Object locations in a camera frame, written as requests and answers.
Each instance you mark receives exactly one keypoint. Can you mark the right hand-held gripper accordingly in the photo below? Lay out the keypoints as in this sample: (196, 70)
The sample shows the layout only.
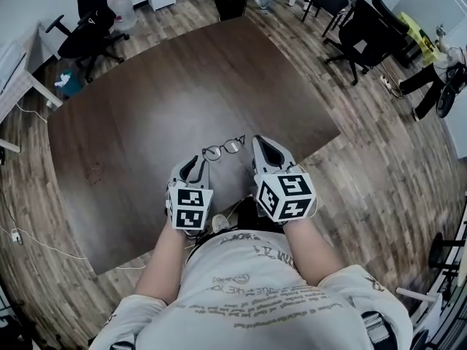
(288, 195)

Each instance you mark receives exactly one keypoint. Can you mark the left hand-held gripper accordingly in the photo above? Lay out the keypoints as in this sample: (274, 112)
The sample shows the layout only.
(189, 206)

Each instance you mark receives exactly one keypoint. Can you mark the black-framed eyeglasses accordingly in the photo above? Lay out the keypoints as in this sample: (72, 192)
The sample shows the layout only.
(221, 149)

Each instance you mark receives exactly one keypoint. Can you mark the person's left forearm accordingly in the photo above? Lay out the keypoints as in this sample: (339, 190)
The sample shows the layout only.
(160, 264)

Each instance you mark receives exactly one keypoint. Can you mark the person's right forearm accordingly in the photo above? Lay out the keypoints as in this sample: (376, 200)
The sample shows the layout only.
(310, 250)

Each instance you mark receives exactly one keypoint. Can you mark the person's white shoe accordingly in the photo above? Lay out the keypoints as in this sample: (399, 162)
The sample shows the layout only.
(220, 222)

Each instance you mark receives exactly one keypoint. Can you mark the person's black trousers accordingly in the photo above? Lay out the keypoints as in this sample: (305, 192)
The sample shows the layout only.
(251, 213)

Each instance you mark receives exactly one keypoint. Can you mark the white power strip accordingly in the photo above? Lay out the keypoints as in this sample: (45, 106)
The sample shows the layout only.
(385, 82)

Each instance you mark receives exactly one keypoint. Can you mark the person's white printed shirt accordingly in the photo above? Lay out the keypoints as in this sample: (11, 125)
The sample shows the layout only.
(255, 294)

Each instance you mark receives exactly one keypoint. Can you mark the teal waste bin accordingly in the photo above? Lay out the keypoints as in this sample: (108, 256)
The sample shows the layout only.
(69, 84)

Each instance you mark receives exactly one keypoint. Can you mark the black office chair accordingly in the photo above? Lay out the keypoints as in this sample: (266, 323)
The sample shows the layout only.
(368, 35)
(89, 38)

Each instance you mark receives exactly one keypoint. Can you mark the white plug adapter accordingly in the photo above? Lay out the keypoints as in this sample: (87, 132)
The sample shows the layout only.
(16, 236)

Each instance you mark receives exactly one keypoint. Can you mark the white side table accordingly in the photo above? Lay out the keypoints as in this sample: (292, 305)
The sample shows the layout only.
(25, 86)

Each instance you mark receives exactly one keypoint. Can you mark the yellow table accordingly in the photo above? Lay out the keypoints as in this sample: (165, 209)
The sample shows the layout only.
(419, 36)

